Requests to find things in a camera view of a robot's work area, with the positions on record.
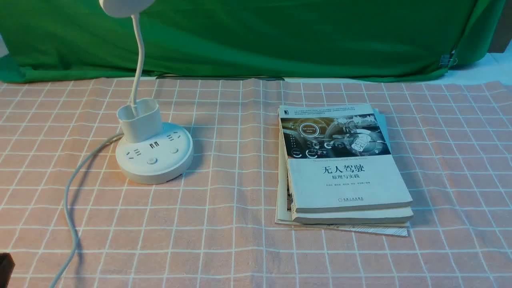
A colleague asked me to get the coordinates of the bottom thin booklet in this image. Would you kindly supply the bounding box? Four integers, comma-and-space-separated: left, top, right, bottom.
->
275, 136, 408, 237

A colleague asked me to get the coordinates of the middle white book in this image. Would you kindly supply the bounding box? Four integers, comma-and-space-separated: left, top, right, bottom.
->
280, 109, 414, 225

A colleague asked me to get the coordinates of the metal binder clip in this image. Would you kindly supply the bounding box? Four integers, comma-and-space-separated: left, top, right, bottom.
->
439, 50, 458, 69

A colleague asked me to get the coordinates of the white lamp power cable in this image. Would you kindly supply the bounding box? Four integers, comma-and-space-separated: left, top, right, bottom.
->
49, 133, 124, 288

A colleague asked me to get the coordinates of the dark object at corner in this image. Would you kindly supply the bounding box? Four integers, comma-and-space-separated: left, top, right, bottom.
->
0, 253, 15, 288

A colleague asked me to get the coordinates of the green backdrop cloth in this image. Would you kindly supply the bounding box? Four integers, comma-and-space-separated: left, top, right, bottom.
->
1, 0, 505, 83

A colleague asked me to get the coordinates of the pink checkered tablecloth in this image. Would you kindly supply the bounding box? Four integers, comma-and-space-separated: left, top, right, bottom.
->
0, 79, 512, 288

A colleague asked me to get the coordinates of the white desk lamp with sockets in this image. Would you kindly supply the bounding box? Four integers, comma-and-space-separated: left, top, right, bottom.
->
99, 0, 194, 185

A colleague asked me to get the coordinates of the top white paperback book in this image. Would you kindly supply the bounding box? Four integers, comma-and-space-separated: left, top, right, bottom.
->
278, 104, 413, 214

